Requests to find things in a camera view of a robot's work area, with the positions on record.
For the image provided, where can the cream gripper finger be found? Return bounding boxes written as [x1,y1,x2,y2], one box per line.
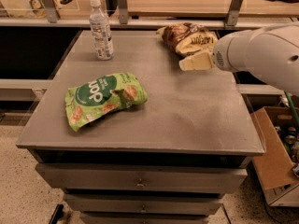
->
[179,49,213,71]

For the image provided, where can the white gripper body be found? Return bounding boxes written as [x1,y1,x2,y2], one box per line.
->
[212,30,252,72]

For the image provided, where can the brown chip bag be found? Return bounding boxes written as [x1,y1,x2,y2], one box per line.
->
[156,22,218,57]

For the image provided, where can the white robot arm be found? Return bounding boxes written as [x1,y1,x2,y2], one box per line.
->
[179,22,299,96]

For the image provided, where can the green rice chip bag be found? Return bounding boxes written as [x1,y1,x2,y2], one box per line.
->
[64,72,148,132]

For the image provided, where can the snack bag behind glass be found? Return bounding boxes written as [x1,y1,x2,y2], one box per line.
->
[0,0,61,18]

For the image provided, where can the cans in box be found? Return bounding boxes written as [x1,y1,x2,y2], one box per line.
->
[275,126,298,162]

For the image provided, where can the grey drawer cabinet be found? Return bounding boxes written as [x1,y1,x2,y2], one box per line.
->
[15,29,265,224]

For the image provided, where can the clear plastic water bottle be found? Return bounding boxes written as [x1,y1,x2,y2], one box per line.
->
[89,0,114,60]

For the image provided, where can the cardboard box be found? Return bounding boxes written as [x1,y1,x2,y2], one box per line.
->
[251,106,299,207]

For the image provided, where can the top drawer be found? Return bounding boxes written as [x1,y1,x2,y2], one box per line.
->
[36,163,247,194]

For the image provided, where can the drawer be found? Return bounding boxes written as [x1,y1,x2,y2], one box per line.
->
[64,194,221,216]
[80,213,208,224]
[36,163,247,194]

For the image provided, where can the middle drawer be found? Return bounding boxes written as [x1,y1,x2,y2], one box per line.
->
[64,194,221,216]

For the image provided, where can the bottom drawer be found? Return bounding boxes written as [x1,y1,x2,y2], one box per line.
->
[80,213,208,224]

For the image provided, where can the right metal bracket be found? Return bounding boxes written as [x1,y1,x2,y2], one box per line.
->
[224,0,243,26]

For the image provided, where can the metal bracket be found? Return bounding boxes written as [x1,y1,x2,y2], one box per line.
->
[224,0,243,26]
[118,0,129,24]

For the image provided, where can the green cable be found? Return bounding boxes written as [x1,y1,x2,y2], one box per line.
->
[283,91,299,129]

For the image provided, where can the middle metal bracket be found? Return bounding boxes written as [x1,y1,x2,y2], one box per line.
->
[118,0,129,24]

